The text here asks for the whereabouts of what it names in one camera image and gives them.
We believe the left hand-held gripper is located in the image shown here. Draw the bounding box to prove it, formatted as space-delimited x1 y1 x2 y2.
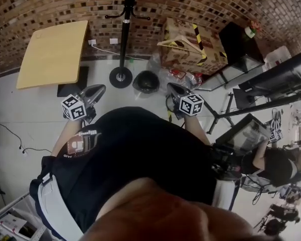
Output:
61 84 107 124

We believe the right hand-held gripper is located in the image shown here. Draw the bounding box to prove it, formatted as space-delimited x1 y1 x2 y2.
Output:
165 82 205 121

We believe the wooden clothes hanger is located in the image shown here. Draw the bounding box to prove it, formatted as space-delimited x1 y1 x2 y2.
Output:
157 35 208 60

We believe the black metal coat rack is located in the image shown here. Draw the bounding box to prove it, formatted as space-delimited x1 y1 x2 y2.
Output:
104 0 151 89

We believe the person's right forearm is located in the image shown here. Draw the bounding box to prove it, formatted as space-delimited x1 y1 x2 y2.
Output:
182 114 212 147

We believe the person's left forearm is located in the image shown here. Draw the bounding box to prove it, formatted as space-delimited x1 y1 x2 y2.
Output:
51 119 84 158

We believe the clear plastic bag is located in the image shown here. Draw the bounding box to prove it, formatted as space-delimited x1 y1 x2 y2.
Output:
147 53 204 85

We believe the black round helmet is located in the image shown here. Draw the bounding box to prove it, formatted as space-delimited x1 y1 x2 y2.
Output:
132 70 161 94

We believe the printed cardboard box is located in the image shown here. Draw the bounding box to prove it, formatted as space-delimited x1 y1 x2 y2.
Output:
160 17 228 75

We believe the light wooden table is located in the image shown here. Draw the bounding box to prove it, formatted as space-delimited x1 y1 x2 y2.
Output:
16 20 90 98

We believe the black framed screen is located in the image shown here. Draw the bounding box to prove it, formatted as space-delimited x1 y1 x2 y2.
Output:
215 113 271 153

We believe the person's black shirt torso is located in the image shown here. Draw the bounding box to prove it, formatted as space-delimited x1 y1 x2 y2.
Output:
29 106 218 235

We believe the black cabinet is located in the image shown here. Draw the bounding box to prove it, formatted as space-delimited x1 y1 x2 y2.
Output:
218 21 264 65

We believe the black desk with monitor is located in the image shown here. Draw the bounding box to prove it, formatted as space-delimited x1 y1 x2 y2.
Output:
232 56 301 110

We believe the small potted plant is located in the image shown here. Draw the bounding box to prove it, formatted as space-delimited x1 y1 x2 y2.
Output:
244 20 262 39

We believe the white plastic storage box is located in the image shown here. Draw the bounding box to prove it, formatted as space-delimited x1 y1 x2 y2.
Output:
264 46 292 68

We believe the person's chin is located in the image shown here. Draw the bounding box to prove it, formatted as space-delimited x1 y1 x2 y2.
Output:
82 177 258 241

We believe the white metal shelf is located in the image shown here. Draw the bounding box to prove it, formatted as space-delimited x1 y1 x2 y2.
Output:
0 191 49 241

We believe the white power cable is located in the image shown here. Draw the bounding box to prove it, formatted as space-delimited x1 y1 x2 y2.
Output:
91 43 149 60

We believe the black floor cable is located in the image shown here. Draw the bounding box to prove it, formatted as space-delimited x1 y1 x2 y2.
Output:
0 112 52 156

